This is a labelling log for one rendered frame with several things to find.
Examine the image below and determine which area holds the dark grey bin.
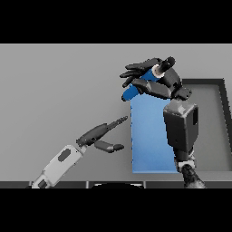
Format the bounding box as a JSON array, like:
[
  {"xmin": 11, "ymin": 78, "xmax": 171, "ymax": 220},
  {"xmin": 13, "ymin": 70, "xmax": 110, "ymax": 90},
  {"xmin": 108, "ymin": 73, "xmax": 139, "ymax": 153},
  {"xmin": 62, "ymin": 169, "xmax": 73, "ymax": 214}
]
[{"xmin": 179, "ymin": 78, "xmax": 232, "ymax": 182}]

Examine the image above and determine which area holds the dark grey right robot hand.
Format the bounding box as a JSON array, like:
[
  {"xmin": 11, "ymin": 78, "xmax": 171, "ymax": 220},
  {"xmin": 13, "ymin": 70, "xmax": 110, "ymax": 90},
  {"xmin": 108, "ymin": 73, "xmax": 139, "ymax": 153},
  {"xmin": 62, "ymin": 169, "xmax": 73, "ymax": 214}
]
[{"xmin": 119, "ymin": 57, "xmax": 193, "ymax": 101}]

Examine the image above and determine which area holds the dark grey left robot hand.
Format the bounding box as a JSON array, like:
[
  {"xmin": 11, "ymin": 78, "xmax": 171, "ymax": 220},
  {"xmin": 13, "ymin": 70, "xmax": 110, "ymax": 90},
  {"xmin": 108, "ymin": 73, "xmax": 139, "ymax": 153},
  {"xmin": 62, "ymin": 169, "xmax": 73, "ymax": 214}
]
[{"xmin": 75, "ymin": 115, "xmax": 129, "ymax": 154}]

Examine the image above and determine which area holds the blue pipe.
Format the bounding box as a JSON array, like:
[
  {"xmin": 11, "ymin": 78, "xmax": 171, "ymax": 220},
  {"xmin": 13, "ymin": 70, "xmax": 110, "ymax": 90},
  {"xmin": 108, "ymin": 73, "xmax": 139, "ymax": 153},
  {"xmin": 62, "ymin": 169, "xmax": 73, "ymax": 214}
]
[{"xmin": 121, "ymin": 55, "xmax": 177, "ymax": 102}]

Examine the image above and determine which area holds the blue bin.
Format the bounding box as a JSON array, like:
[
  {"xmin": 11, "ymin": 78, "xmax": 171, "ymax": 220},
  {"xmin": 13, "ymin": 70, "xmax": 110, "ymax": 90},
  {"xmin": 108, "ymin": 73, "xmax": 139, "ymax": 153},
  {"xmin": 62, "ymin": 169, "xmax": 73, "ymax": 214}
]
[{"xmin": 130, "ymin": 92, "xmax": 179, "ymax": 174}]

